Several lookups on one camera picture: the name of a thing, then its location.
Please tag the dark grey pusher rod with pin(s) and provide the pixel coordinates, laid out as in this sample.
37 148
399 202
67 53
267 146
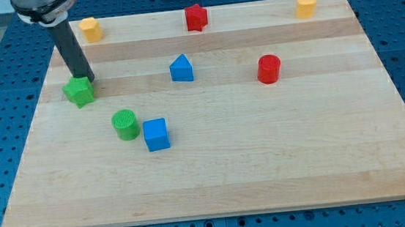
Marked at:
70 50

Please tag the yellow hexagon block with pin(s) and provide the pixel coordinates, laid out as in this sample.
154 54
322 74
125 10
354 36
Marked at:
91 29

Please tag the wooden board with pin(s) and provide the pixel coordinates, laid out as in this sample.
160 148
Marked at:
329 132

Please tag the red cylinder block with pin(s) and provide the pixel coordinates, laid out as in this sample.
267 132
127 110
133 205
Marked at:
268 69

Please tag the blue triangle block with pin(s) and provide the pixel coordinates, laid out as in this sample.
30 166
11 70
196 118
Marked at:
181 69

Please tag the blue cube block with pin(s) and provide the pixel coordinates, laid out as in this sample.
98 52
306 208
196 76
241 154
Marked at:
156 134

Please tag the green star block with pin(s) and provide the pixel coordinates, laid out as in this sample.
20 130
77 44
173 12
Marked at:
79 91

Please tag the green cylinder block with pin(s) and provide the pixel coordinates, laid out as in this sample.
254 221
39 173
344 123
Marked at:
126 124

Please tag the red star block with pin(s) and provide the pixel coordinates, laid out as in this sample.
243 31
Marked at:
196 17

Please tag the yellow heart block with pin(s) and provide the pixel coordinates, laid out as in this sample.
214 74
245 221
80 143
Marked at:
305 8

